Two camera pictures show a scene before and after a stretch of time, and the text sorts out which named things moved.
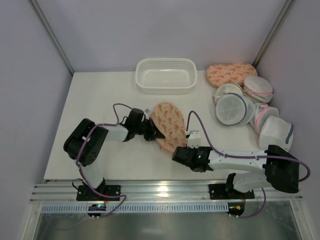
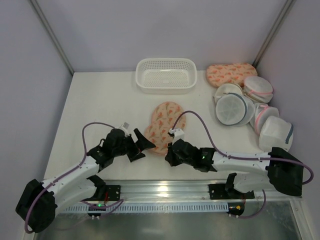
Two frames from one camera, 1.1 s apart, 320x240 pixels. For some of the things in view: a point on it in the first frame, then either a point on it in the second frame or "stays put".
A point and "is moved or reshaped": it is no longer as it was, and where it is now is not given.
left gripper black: x=149 y=130 → x=135 y=148
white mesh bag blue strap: x=276 y=132 stays put
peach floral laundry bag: x=171 y=123 is moved or reshaped
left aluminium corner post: x=53 y=33 stays put
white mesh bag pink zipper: x=258 y=89 stays put
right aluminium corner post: x=285 y=8 stays put
